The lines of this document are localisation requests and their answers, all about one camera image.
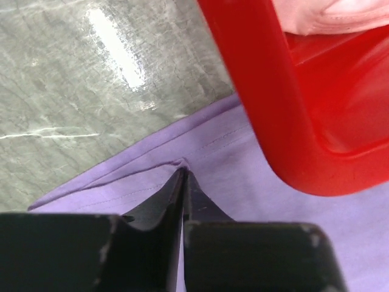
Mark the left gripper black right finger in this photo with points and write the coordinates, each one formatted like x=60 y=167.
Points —
x=221 y=254

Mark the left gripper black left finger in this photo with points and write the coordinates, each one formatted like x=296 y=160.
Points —
x=136 y=251

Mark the lavender t shirt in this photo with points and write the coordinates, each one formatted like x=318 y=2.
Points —
x=218 y=145

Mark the red plastic bin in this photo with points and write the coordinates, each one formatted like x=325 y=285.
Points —
x=318 y=104

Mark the white crumpled t shirt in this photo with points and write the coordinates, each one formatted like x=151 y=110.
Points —
x=324 y=17

